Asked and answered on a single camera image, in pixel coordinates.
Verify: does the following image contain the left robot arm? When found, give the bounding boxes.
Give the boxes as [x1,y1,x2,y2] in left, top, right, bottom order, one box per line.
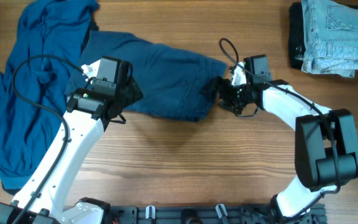
[0,56,143,223]

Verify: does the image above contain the light blue folded jeans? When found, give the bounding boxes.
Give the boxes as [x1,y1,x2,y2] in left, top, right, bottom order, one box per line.
[301,0,358,78]

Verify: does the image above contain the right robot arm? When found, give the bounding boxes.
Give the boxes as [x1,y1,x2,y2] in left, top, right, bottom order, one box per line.
[207,55,358,223]

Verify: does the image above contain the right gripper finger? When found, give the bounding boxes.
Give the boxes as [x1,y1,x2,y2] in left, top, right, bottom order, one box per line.
[201,85,219,103]
[209,77,221,90]

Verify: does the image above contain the black garment under shirt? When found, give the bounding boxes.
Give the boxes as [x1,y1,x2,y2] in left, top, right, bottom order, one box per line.
[1,21,99,195]

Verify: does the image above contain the black cable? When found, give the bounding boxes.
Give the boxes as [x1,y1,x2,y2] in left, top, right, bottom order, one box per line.
[218,37,343,222]
[11,54,88,224]

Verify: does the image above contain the dark blue shorts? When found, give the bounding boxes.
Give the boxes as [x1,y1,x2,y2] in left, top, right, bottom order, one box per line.
[78,31,227,121]

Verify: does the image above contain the left black cable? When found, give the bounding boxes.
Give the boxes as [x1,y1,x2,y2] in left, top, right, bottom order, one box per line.
[11,54,88,224]

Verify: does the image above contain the bright blue shirt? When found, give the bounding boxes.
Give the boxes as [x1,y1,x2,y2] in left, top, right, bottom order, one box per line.
[0,0,99,189]

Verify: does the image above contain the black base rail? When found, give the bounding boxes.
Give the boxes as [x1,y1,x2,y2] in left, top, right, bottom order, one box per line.
[104,203,328,224]

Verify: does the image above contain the black folded garment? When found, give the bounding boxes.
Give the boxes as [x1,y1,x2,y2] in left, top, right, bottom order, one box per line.
[288,2,305,70]

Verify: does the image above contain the right black cable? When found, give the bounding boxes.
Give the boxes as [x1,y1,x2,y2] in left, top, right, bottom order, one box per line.
[218,37,343,222]

